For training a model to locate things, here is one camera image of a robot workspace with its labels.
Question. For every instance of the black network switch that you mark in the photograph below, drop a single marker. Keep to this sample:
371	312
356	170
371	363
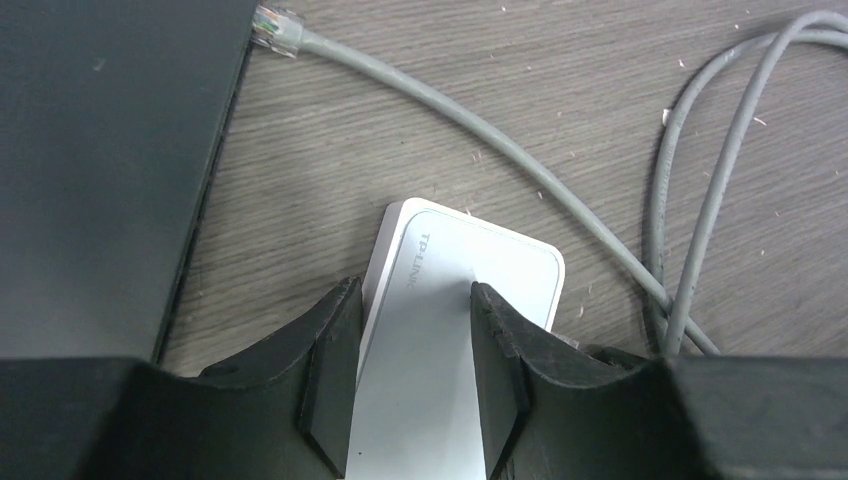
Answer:
113	117

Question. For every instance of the white network switch box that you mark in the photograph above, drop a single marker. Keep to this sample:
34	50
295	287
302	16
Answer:
416	412

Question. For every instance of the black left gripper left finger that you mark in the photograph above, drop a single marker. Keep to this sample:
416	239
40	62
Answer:
280	409

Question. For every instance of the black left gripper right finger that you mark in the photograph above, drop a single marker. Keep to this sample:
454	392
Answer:
550	411

